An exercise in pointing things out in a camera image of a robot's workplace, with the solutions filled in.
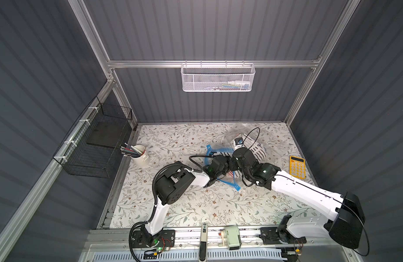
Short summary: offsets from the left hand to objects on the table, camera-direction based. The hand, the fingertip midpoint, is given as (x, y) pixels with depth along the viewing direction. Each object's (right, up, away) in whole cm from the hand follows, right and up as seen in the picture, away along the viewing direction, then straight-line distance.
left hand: (241, 162), depth 89 cm
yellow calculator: (+35, -4, +7) cm, 36 cm away
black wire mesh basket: (-69, +8, -17) cm, 72 cm away
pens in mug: (-62, +6, +2) cm, 63 cm away
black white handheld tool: (-21, -32, -20) cm, 44 cm away
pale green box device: (-8, -30, -20) cm, 37 cm away
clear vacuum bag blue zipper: (-8, +10, +17) cm, 22 cm away
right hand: (-5, +5, -11) cm, 13 cm away
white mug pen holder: (-55, +1, +2) cm, 55 cm away
